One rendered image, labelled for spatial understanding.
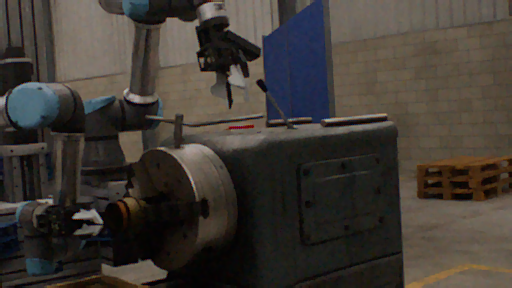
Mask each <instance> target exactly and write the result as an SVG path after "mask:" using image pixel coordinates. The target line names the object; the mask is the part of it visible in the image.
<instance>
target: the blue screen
mask: <svg viewBox="0 0 512 288"><path fill-rule="evenodd" d="M284 19H285V23H284V24H282V25H281V26H280V27H278V28H277V29H276V30H274V31H273V32H272V33H270V34H269V35H268V36H266V35H262V46H263V63H264V79H265V84H266V86H267V88H268V91H269V93H270V94H271V96H272V97H273V99H274V101H275V103H276V104H277V106H278V107H279V109H280V110H281V112H282V113H283V115H284V116H285V117H286V119H294V118H307V117H311V118H312V119H313V122H312V123H311V124H320V123H321V120H323V119H333V118H336V113H335V94H334V77H333V59H332V41H331V24H330V6H329V0H316V1H315V2H313V3H312V4H310V5H308V6H307V7H305V8H304V9H303V10H301V11H300V12H299V13H297V14H296V15H295V16H293V17H292V18H291V19H289V17H285V18H284ZM265 95H266V112H267V121H271V120H283V119H282V118H281V116H280V115H279V113H278V112H277V110H276V109H275V107H274V106H273V104H272V103H271V101H270V99H269V97H268V96H267V94H266V93H265Z"/></svg>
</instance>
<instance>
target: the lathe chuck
mask: <svg viewBox="0 0 512 288"><path fill-rule="evenodd" d="M172 147H175V146H171V147H162V148H153V149H150V150H147V151H146V152H144V153H143V154H142V155H141V157H142V159H143V161H144V163H145V165H146V168H147V170H148V172H149V174H150V176H151V179H152V181H153V183H154V185H155V188H156V191H157V192H161V193H163V194H165V196H164V197H163V199H162V200H160V201H159V202H153V203H149V204H147V205H152V204H158V203H164V202H185V201H201V198H204V200H206V208H207V215H206V218H203V216H200V217H191V218H186V219H168V221H169V224H168V225H167V226H163V227H161V231H160V236H159V240H158V244H157V249H156V253H155V258H154V262H153V264H154V265H155V266H157V267H158V268H160V269H163V270H167V271H174V270H179V269H183V268H187V267H191V266H195V265H200V264H203V263H206V262H208V261H209V260H211V259H212V258H213V257H214V256H216V255H217V253H218V252H219V250H220V249H221V247H222V245H223V242H224V239H225V236H226V231H227V224H228V206H227V198H226V193H225V190H224V185H223V182H222V179H221V177H220V175H219V173H218V171H217V169H216V167H215V166H213V164H212V163H211V161H210V160H209V159H208V158H207V157H206V156H205V155H204V154H203V153H202V152H201V151H199V150H198V149H196V148H194V147H191V146H186V144H182V146H180V147H181V148H184V149H172ZM207 247H211V251H210V252H209V253H208V254H206V255H204V256H201V255H200V254H201V252H202V251H203V250H204V249H205V248H207Z"/></svg>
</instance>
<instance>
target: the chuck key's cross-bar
mask: <svg viewBox="0 0 512 288"><path fill-rule="evenodd" d="M145 118H146V119H147V120H152V121H158V122H164V123H170V124H175V119H168V118H162V117H156V116H150V115H146V117H145ZM262 118H265V114H264V113H261V114H253V115H246V116H239V117H232V118H225V119H217V120H209V121H202V122H187V121H182V122H181V125H183V126H188V127H201V126H208V125H216V124H224V123H231V122H239V121H246V120H253V119H262Z"/></svg>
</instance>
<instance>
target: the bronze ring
mask: <svg viewBox="0 0 512 288"><path fill-rule="evenodd" d="M146 205H147V203H146V202H145V201H142V200H141V201H140V200H139V199H138V198H137V197H135V196H128V197H126V198H125V199H119V200H117V201H116V202H111V203H108V204H107V206H106V208H105V213H104V216H105V222H106V225H107V227H108V229H109V230H110V232H112V233H123V234H125V233H134V234H136V233H139V232H141V231H142V228H143V226H144V225H145V224H147V223H148V222H145V212H144V208H143V206H146Z"/></svg>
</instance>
